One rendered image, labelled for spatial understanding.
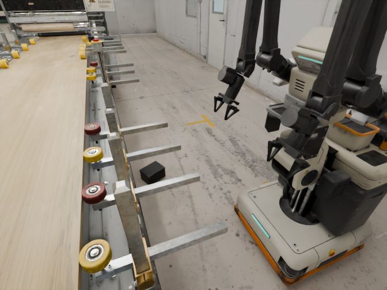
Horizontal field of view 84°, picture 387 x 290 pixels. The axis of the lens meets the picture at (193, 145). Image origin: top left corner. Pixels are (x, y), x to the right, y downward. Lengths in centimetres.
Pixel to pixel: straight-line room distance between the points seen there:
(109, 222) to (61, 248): 40
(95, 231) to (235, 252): 99
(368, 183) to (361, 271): 79
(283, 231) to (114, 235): 100
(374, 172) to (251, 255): 92
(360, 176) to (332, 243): 48
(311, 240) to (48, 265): 133
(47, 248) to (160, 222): 117
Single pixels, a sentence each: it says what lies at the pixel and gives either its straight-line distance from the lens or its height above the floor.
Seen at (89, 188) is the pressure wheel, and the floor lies 90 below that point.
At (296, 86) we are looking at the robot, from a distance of 112.
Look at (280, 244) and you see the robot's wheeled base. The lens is 150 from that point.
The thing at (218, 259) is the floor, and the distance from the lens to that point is 168.
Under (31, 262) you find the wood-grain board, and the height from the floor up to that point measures 90.
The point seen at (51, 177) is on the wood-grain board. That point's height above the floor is 90.
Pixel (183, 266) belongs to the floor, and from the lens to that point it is 165.
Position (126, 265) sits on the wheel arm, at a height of 81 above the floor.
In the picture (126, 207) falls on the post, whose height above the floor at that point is 111.
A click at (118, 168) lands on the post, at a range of 75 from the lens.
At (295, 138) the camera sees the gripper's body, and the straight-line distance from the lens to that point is 76.
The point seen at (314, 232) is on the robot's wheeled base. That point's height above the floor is 28.
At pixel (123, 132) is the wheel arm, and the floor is 85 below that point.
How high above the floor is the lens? 148
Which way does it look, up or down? 34 degrees down
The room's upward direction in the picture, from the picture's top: straight up
